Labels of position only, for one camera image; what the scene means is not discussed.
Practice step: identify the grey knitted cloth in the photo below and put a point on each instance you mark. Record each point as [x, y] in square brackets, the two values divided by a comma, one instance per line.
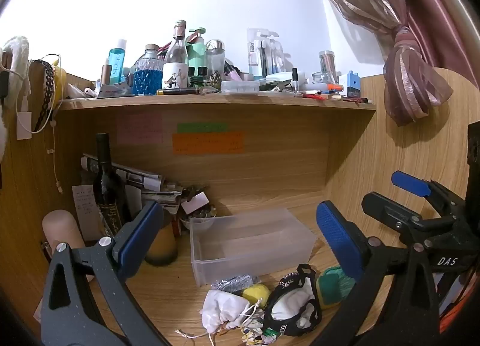
[234, 282]

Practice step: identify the wooden shelf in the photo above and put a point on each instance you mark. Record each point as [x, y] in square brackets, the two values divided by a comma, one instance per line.
[225, 101]

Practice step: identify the toothbrush package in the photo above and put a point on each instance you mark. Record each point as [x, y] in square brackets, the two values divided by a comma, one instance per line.
[262, 53]

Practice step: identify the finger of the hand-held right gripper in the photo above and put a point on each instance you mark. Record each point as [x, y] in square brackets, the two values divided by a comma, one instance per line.
[410, 184]
[386, 209]

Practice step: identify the pink cylindrical bottle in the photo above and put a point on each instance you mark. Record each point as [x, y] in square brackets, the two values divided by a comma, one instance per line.
[62, 226]

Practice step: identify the round blue glass bottle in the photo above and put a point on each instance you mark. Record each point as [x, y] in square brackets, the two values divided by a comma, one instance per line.
[148, 79]

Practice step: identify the tall blue liquid bottle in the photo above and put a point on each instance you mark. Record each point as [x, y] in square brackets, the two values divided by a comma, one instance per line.
[117, 64]

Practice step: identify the dark green ink bottle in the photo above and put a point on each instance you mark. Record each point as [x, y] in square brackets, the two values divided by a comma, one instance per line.
[198, 77]

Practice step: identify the glass jar with sticks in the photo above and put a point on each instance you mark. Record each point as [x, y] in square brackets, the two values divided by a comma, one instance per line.
[327, 62]

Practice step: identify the dark tube with gold ends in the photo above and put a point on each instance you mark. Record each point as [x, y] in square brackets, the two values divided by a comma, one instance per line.
[180, 91]

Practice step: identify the small brown bottle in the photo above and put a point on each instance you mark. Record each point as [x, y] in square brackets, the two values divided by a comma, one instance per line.
[104, 75]

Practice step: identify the brown ceramic jar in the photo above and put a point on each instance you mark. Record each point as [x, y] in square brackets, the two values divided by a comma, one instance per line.
[163, 244]

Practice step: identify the black and white fabric mask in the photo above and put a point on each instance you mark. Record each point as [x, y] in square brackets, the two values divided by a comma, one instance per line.
[292, 304]

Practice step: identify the white wall charger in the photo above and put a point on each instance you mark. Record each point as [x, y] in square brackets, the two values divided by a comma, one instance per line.
[24, 125]

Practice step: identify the clear plastic storage box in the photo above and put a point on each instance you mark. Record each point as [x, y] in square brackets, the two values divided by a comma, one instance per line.
[247, 244]

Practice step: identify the white handwritten note paper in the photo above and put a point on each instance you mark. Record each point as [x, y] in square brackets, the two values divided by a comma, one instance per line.
[84, 211]

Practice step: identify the small nail polish bottle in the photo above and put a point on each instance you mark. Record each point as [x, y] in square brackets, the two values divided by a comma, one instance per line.
[295, 81]

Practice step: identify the white card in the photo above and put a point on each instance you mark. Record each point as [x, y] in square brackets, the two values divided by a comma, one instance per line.
[195, 202]

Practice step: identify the pink sticky note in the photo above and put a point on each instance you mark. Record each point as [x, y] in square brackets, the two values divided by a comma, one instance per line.
[139, 129]

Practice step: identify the orange marker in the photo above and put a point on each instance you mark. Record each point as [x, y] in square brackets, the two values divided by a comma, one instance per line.
[334, 87]

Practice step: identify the yellow soft ball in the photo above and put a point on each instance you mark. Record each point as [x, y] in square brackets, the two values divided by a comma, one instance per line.
[257, 293]

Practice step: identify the pink striped curtain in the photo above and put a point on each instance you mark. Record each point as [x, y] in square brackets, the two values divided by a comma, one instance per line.
[405, 38]

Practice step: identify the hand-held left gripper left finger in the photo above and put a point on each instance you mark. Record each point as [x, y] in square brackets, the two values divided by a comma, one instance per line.
[140, 237]

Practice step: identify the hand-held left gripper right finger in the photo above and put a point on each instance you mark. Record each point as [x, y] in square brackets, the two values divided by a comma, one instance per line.
[337, 241]

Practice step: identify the green sponge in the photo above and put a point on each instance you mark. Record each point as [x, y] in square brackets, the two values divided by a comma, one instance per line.
[332, 286]

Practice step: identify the blue and white box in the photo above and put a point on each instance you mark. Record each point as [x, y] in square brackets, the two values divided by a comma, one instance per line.
[353, 85]

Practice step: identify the patterned small cloth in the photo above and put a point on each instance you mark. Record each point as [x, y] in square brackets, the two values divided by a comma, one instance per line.
[255, 327]

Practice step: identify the stack of newspapers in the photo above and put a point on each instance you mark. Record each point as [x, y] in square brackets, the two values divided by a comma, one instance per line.
[146, 184]

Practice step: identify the small white bowl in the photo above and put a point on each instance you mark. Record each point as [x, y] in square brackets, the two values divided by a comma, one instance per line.
[200, 220]

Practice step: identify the white fluffy cloth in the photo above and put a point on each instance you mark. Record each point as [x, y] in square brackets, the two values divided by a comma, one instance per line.
[17, 53]

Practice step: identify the green pump bottle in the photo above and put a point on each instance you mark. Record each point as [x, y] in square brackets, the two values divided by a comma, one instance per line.
[197, 53]

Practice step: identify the clear labelled wine bottle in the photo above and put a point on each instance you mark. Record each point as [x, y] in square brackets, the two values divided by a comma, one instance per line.
[175, 64]

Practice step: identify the green sticky note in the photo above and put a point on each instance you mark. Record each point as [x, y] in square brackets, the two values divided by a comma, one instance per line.
[202, 127]

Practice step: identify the dark wine bottle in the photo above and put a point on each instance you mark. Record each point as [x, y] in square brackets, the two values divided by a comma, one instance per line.
[108, 188]

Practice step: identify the yellow round object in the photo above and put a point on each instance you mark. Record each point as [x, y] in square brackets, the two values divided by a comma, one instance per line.
[60, 83]

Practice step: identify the orange sticky note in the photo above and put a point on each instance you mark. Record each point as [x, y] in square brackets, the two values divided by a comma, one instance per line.
[208, 142]

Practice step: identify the small clear plastic box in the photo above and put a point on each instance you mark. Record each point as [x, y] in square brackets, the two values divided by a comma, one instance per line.
[240, 87]

